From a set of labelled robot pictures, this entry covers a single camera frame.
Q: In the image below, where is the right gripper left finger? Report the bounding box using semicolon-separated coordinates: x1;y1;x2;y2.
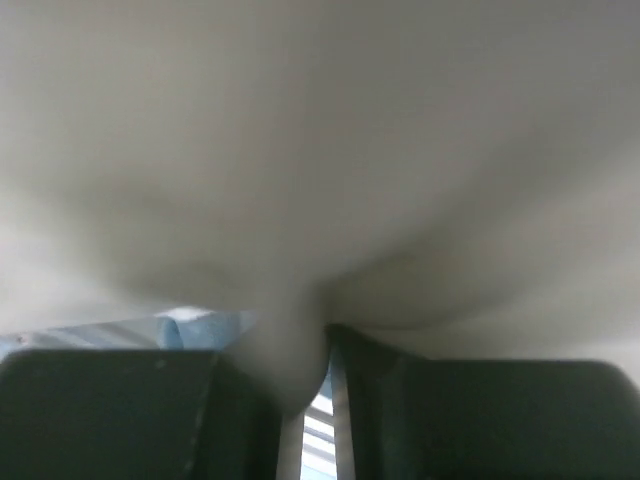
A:
1;349;282;479

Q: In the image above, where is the white pillow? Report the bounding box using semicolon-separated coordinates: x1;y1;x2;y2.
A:
1;1;639;410

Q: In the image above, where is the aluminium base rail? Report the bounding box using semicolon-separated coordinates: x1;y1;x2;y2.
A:
0;319;336;480

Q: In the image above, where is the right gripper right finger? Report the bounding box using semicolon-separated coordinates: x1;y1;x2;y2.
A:
328;326;639;479

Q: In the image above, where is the blue patterned pillowcase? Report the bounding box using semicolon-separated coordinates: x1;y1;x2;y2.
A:
157;307;254;350

